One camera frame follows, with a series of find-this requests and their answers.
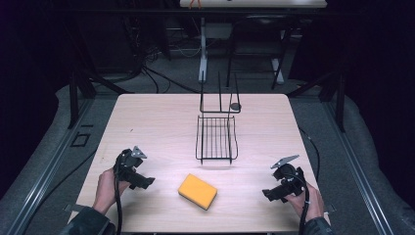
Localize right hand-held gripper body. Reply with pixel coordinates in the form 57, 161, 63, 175
269, 154, 307, 198

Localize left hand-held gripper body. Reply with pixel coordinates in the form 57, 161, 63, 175
113, 145, 149, 182

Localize yellow sponge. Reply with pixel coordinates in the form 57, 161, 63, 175
177, 172, 218, 212

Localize black wire rack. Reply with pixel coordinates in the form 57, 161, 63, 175
195, 70, 243, 165

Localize person's left hand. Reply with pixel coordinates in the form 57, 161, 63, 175
92, 167, 132, 215

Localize person's right hand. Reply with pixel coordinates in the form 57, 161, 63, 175
284, 181, 326, 223

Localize black metal stand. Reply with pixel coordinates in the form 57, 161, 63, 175
286, 48, 347, 133
64, 23, 135, 130

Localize white desk leg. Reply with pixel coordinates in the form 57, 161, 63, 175
198, 17, 208, 83

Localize black chair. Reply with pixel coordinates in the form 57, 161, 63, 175
225, 14, 293, 91

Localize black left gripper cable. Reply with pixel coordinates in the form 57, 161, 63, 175
113, 152, 123, 235

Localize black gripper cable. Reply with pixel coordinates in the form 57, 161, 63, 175
113, 152, 123, 235
284, 172, 311, 235

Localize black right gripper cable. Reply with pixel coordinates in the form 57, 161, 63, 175
284, 172, 311, 235

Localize black cable on table edge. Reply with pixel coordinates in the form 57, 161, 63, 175
299, 127, 321, 182

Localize black rectangular floor frame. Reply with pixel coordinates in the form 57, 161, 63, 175
69, 131, 92, 148

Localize aluminium floor rail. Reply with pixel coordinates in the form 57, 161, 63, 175
321, 97, 395, 235
6, 97, 96, 235

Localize bundle of floor cables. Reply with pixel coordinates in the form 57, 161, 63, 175
107, 13, 204, 96

